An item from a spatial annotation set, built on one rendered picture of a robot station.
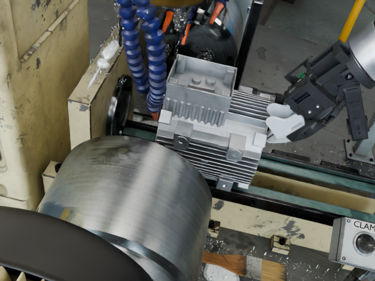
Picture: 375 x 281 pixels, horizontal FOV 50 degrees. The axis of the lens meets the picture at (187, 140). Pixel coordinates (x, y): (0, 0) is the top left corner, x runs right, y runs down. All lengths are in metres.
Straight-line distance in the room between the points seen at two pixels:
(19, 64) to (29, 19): 0.08
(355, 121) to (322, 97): 0.08
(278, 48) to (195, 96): 0.93
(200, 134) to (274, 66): 0.80
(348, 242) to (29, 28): 0.61
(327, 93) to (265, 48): 0.95
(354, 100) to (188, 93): 0.27
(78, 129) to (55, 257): 0.48
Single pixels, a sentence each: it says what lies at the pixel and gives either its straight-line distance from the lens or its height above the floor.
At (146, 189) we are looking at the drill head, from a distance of 0.53.
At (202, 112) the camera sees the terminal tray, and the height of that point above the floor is 1.10.
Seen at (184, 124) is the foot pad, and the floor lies 1.08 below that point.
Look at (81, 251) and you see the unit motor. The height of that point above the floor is 1.36.
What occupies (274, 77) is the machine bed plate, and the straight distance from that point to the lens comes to 1.45.
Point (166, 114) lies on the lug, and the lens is 0.74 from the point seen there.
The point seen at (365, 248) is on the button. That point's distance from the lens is 0.70.
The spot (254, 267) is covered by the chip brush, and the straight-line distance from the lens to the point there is 0.91.
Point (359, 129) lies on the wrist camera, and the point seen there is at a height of 1.17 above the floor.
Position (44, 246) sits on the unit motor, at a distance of 0.25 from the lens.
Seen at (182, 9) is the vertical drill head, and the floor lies 1.29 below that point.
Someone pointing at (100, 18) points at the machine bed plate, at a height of 0.80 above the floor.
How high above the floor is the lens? 1.57
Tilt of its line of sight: 44 degrees down
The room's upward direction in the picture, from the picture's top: 12 degrees clockwise
